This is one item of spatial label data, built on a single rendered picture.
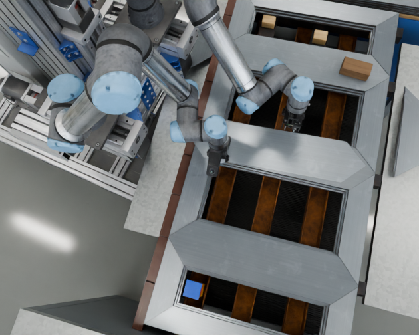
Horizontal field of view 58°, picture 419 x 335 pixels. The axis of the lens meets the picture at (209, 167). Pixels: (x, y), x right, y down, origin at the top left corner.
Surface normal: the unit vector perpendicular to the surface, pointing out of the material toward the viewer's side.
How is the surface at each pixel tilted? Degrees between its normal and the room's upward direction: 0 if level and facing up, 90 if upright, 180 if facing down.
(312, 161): 0
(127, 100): 86
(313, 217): 0
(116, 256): 0
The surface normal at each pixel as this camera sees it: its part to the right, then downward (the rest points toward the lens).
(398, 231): -0.07, -0.28
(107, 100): 0.09, 0.92
